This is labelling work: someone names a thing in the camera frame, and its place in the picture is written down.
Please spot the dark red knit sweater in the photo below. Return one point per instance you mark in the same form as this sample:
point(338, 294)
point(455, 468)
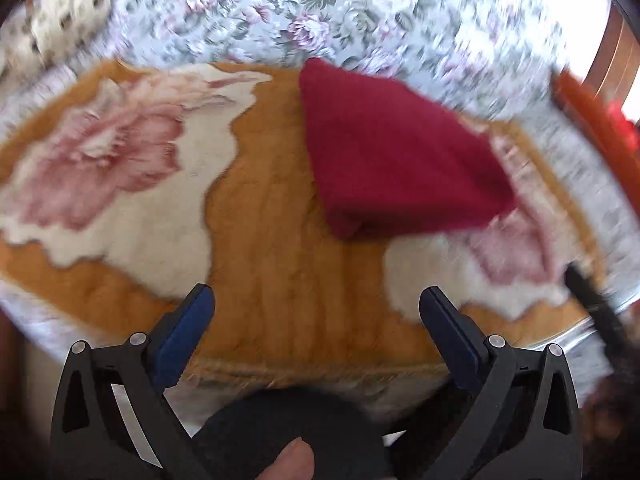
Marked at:
point(390, 160)

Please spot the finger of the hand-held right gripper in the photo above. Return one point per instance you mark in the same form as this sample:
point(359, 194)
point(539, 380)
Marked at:
point(595, 305)

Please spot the person's left hand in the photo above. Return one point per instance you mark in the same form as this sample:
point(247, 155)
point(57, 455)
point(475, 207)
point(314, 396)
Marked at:
point(287, 462)

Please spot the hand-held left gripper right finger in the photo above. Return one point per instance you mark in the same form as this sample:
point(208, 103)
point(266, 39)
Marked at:
point(455, 340)

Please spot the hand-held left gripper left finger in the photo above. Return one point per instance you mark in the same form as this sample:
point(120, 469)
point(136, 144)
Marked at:
point(182, 335)

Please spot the plush flower pattern blanket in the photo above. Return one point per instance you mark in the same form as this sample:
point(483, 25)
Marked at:
point(270, 240)

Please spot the floral print bedsheet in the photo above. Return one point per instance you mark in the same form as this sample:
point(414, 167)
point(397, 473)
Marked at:
point(350, 5)

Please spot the cream spotted pillow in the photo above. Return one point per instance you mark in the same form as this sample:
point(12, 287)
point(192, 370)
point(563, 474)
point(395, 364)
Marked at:
point(60, 15)

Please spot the dark cloth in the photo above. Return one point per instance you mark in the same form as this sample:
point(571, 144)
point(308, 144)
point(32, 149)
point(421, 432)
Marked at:
point(280, 415)

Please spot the wooden furniture frame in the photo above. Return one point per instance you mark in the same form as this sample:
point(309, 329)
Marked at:
point(612, 60)

